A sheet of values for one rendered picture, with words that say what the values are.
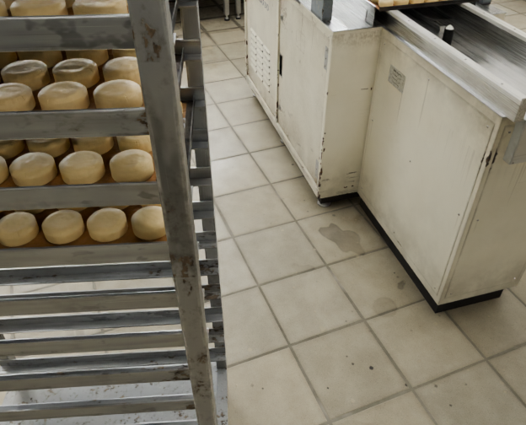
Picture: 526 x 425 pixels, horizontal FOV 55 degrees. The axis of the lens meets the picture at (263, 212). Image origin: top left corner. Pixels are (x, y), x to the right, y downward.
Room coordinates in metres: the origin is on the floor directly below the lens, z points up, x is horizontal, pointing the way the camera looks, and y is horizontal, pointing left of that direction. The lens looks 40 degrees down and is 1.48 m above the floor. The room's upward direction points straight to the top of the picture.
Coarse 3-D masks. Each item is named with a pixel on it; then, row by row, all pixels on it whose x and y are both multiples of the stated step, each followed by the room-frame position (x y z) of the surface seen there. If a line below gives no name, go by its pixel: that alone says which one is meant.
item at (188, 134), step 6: (186, 102) 0.85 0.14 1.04; (192, 102) 0.85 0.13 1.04; (186, 108) 0.83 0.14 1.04; (192, 108) 0.80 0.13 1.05; (186, 114) 0.80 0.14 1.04; (192, 114) 0.78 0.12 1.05; (186, 120) 0.78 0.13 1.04; (192, 120) 0.76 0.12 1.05; (186, 126) 0.76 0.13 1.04; (192, 126) 0.75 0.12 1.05; (186, 132) 0.74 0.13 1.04; (192, 132) 0.74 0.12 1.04; (186, 138) 0.72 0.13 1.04; (186, 144) 0.70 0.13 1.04; (186, 150) 0.68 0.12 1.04; (186, 156) 0.67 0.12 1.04
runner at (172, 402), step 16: (96, 400) 0.46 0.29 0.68; (112, 400) 0.46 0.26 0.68; (128, 400) 0.46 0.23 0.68; (144, 400) 0.46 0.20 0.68; (160, 400) 0.46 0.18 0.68; (176, 400) 0.44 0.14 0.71; (192, 400) 0.44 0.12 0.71; (0, 416) 0.42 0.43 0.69; (16, 416) 0.42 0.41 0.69; (32, 416) 0.42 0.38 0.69; (48, 416) 0.43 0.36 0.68; (64, 416) 0.43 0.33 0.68; (80, 416) 0.43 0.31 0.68
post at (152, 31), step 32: (128, 0) 0.41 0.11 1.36; (160, 0) 0.41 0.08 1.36; (160, 32) 0.41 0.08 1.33; (160, 64) 0.41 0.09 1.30; (160, 96) 0.41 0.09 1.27; (160, 128) 0.41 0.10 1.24; (160, 160) 0.41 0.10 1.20; (160, 192) 0.41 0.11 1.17; (192, 224) 0.42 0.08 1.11; (192, 256) 0.41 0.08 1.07; (192, 288) 0.41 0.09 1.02; (192, 320) 0.41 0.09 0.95; (192, 352) 0.41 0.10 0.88; (192, 384) 0.41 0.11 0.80
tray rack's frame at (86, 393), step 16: (0, 336) 0.84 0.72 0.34; (112, 368) 0.86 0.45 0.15; (128, 384) 0.81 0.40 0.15; (144, 384) 0.81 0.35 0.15; (160, 384) 0.81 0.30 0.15; (176, 384) 0.81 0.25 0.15; (224, 384) 0.81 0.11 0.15; (16, 400) 0.76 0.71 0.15; (32, 400) 0.76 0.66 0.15; (48, 400) 0.76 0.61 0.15; (64, 400) 0.76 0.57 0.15; (80, 400) 0.76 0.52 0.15; (224, 400) 0.76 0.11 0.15; (96, 416) 0.71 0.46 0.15; (112, 416) 0.71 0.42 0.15; (128, 416) 0.71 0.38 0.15; (144, 416) 0.71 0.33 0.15; (160, 416) 0.71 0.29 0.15; (176, 416) 0.71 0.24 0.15; (192, 416) 0.71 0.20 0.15; (224, 416) 0.71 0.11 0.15
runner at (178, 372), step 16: (128, 368) 0.46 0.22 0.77; (144, 368) 0.46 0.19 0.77; (160, 368) 0.46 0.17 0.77; (176, 368) 0.46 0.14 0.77; (0, 384) 0.42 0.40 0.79; (16, 384) 0.42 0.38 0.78; (32, 384) 0.43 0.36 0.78; (48, 384) 0.43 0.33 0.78; (64, 384) 0.43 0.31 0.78; (80, 384) 0.43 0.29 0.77; (96, 384) 0.43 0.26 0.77; (112, 384) 0.43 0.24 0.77
